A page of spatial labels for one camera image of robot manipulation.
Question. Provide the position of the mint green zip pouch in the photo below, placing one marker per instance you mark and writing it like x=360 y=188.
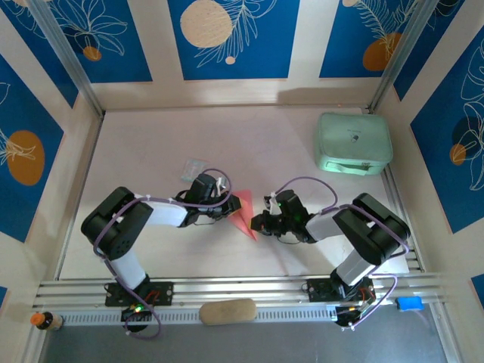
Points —
x=351 y=140

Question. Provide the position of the small bottle with orange cap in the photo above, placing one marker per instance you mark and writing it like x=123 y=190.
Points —
x=47 y=320

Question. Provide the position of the pink cloth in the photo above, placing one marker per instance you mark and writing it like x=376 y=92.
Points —
x=246 y=219

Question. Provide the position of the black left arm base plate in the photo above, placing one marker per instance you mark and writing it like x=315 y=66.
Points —
x=162 y=293

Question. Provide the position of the aluminium mounting rail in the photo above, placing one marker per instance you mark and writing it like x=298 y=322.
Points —
x=234 y=289

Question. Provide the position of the small clear plastic packet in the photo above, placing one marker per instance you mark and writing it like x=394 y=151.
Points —
x=191 y=169

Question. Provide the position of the aluminium frame post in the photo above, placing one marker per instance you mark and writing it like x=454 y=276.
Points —
x=397 y=56
x=72 y=64

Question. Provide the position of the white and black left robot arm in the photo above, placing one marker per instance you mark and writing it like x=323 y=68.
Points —
x=166 y=215

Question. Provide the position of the blue box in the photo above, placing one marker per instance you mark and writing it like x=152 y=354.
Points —
x=408 y=303

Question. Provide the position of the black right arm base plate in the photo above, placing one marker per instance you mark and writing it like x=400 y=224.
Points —
x=319 y=290

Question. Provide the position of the beige oval block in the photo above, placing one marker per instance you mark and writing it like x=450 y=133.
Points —
x=228 y=311

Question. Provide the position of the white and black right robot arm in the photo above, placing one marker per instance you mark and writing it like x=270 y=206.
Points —
x=323 y=228

